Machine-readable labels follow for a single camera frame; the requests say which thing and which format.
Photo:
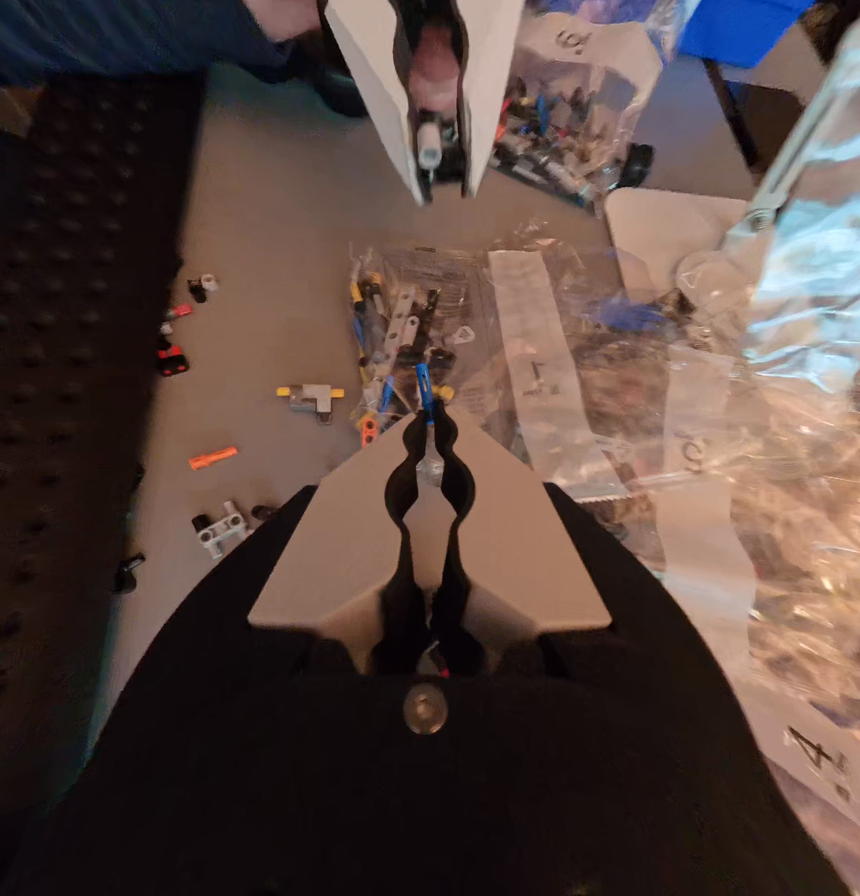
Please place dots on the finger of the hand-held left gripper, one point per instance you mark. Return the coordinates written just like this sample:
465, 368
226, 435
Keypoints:
374, 70
493, 70

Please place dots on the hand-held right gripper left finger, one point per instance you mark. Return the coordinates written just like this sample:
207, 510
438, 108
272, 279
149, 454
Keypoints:
318, 560

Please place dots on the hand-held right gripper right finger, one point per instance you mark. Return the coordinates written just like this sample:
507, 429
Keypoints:
535, 560

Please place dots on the black elbow lego connector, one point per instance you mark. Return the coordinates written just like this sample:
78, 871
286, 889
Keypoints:
264, 512

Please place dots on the light grey sleeve piece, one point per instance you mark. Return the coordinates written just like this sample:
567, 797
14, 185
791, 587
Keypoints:
428, 145

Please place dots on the orange lego pin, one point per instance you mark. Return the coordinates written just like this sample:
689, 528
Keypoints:
213, 458

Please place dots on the blue lego pin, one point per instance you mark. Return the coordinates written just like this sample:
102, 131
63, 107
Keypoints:
423, 385

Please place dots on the pile of clear parts bags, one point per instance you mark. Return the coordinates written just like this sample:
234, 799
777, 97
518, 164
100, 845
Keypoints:
787, 420

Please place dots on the small black lego piece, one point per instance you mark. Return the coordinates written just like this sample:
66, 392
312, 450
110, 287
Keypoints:
129, 572

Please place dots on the black curved lego piece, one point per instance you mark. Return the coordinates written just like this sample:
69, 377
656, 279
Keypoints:
196, 290

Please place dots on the person's left hand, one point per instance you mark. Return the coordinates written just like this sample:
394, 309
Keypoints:
433, 70

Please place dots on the large black rubber tire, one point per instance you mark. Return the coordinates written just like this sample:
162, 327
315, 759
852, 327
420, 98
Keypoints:
342, 87

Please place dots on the clear bag with orange fins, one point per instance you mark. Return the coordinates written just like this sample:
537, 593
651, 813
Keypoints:
577, 105

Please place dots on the dark grey beam with pins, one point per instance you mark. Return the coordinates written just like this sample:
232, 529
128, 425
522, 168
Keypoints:
223, 530

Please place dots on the grey block with yellow pins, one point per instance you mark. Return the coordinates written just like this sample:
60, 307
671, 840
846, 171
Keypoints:
311, 397

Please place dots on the small black rubber tire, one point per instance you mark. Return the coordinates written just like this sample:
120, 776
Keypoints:
638, 166

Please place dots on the clear bag of mixed pieces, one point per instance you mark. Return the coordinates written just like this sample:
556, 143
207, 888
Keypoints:
528, 350

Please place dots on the black cylinder piece orange stripe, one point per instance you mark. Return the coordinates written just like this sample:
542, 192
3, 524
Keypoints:
172, 360

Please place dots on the blue plastic bin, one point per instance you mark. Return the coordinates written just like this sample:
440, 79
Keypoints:
738, 35

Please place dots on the red and grey pin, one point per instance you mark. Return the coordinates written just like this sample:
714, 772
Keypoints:
179, 311

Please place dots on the black studded mat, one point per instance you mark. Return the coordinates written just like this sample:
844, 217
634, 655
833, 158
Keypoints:
66, 420

